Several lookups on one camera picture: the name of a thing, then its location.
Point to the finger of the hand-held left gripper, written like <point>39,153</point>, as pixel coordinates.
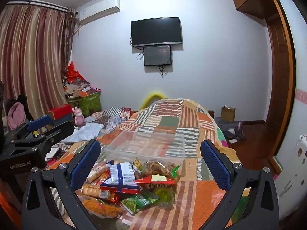
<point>60,130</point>
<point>39,122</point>

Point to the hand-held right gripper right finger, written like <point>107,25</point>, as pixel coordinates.
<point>215,165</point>

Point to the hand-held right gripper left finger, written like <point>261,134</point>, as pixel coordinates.
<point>85,165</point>

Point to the long brown biscuit packet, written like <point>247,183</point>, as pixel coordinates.
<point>96,171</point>

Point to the clear bag of fried snacks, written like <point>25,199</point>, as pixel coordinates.
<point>158,166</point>

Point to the clear plastic container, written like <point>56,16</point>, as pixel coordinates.
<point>144,143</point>

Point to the red box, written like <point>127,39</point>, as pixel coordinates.
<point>60,112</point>

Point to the pink plush toy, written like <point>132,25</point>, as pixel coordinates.
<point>78,117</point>

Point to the pink garment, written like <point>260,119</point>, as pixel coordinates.
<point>16,116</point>

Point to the beige biscuit packet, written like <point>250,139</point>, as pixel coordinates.
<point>96,191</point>

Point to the blue white snack packet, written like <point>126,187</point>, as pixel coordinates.
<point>120,175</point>

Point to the grey clothes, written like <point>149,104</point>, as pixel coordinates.
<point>227,128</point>

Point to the green storage box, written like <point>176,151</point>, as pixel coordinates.
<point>90,104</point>

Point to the patchwork striped blanket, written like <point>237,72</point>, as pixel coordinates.
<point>191,129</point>

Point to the orange checked snack bag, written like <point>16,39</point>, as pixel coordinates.
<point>98,207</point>

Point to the brown cardboard box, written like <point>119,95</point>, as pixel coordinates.
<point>227,113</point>

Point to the green jelly cup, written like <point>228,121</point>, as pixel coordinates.
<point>166,196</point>

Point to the red plastic bag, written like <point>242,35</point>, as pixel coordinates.
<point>73,73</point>

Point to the green peas packet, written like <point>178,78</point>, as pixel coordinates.
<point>136,201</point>

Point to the red triangular snack packet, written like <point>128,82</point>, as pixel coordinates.
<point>153,185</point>

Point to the striped red beige curtain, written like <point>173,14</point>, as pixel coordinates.
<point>31,52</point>

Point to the white suitcase with stickers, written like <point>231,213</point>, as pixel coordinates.
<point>292,172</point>

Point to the yellow foam tube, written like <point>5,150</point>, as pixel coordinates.
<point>150,98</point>

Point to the brown patterned curtain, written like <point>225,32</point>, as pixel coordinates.
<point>71,33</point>

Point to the wooden door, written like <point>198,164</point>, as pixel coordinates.
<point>278,76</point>

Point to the white air conditioner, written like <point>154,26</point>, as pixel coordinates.
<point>100,9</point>

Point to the small black wall monitor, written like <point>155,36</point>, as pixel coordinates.
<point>157,55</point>

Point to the black wall television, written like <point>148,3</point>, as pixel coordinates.
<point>156,31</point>

